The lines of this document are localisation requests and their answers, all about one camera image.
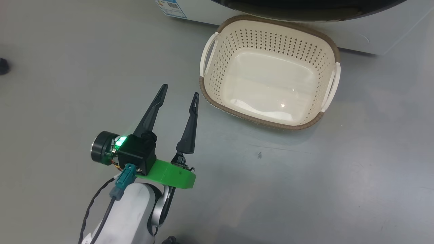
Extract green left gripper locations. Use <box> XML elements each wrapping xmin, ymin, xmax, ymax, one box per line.
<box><xmin>91</xmin><ymin>84</ymin><xmax>200</xmax><ymax>189</ymax></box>

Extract blue white energy label sticker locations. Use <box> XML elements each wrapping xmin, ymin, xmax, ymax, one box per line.
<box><xmin>155</xmin><ymin>0</ymin><xmax>188</xmax><ymax>19</ymax></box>

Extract cream perforated laundry basket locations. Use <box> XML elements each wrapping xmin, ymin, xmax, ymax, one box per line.
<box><xmin>199</xmin><ymin>14</ymin><xmax>341</xmax><ymax>131</ymax></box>

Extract thin twisted black cable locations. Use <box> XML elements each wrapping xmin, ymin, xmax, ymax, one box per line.
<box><xmin>78</xmin><ymin>177</ymin><xmax>117</xmax><ymax>244</ymax></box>

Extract black cable with teal connector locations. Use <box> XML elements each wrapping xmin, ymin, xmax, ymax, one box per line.
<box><xmin>90</xmin><ymin>164</ymin><xmax>137</xmax><ymax>244</ymax></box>

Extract white washing machine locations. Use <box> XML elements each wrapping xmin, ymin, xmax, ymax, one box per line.
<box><xmin>155</xmin><ymin>0</ymin><xmax>434</xmax><ymax>56</ymax></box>

